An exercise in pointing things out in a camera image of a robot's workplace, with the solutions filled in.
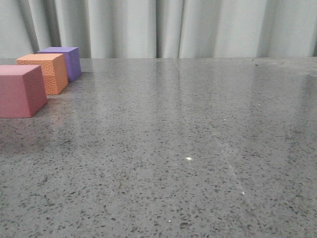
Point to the orange foam cube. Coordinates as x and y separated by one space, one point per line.
53 68

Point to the pale green curtain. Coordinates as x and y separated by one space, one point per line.
160 28

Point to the purple foam cube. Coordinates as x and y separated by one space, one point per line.
72 60

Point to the pink foam cube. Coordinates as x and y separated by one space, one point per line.
22 91

